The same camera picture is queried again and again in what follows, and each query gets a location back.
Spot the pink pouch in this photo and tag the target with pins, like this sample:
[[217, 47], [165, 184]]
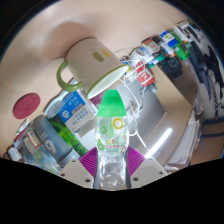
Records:
[[96, 101]]

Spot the hanging dark clothes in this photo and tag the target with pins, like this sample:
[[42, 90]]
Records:
[[213, 76]]

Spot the red and white canister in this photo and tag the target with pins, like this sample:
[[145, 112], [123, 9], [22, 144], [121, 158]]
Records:
[[145, 73]]

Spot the clear drink bottle green cap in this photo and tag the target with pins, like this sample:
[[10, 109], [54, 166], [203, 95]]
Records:
[[111, 133]]

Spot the green tub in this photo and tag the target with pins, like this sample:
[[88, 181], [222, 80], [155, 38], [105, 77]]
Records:
[[182, 51]]

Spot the grey shaker bottle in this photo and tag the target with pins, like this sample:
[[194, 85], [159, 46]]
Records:
[[50, 136]]

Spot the under-shelf light strip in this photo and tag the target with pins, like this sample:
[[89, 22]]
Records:
[[158, 142]]

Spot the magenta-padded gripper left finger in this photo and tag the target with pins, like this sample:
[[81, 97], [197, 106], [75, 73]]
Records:
[[87, 163]]

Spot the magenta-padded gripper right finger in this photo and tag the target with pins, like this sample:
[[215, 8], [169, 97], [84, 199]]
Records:
[[136, 163]]

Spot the white bottle blue label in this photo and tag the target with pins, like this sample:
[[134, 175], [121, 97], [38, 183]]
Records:
[[169, 38]]

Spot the white and blue carton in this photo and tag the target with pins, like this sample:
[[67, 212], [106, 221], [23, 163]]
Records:
[[71, 111]]

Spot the flat round red coaster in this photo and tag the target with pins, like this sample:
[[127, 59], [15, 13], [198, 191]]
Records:
[[26, 106]]

